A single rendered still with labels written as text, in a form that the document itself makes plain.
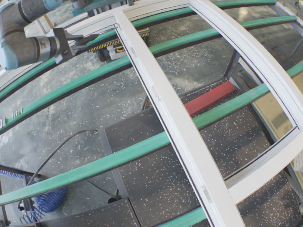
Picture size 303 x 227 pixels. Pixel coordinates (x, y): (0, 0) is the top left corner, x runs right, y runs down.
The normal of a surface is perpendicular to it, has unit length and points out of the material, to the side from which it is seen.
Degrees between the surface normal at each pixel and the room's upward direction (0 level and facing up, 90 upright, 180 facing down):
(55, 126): 0
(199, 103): 0
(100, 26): 90
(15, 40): 53
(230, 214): 0
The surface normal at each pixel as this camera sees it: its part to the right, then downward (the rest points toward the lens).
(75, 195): -0.09, -0.42
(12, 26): 0.69, -0.07
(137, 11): 0.39, 0.82
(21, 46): 0.83, -0.22
